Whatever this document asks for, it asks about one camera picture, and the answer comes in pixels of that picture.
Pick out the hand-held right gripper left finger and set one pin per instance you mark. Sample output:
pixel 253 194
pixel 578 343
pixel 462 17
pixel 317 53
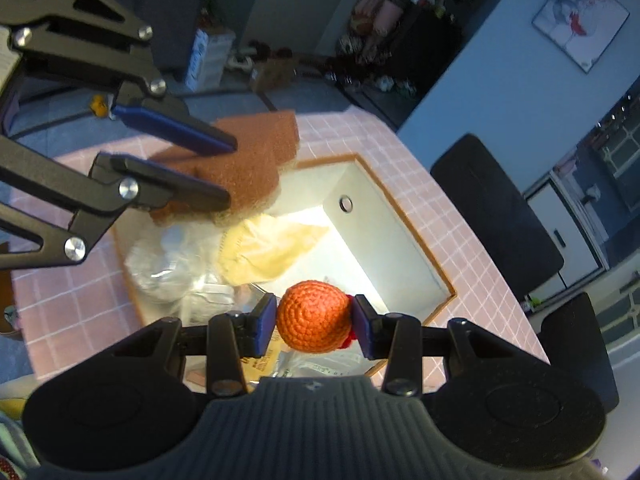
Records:
pixel 265 327

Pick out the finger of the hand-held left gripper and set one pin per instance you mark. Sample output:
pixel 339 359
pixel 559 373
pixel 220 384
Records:
pixel 170 122
pixel 170 182

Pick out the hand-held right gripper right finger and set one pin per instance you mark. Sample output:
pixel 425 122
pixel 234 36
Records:
pixel 362 330

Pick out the yellow snack packet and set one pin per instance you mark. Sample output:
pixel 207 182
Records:
pixel 260 362

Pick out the orange crochet ball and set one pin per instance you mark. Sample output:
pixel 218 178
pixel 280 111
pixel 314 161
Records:
pixel 312 317

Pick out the yellow cloth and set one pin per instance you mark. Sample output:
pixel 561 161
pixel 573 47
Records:
pixel 270 255

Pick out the clear plastic bag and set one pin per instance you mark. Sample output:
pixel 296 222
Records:
pixel 165 265

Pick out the brown sponge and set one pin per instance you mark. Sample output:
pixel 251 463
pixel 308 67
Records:
pixel 260 150

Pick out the orange cardboard box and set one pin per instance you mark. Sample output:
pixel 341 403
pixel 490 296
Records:
pixel 370 220

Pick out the white carton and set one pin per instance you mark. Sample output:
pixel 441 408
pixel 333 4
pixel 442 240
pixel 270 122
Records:
pixel 205 57

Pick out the brown cardboard carton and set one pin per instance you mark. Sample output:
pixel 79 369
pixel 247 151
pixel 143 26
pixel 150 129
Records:
pixel 272 72

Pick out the black chair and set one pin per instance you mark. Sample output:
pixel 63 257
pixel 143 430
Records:
pixel 490 210
pixel 575 350

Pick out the white vanity cabinet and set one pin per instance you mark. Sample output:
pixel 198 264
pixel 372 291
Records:
pixel 570 225

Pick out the pink hanging bag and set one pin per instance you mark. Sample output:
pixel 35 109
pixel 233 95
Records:
pixel 377 10

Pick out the dark sideboard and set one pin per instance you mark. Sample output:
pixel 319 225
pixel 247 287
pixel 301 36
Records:
pixel 425 55

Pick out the wine glass wall picture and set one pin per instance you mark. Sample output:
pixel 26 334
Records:
pixel 580 15

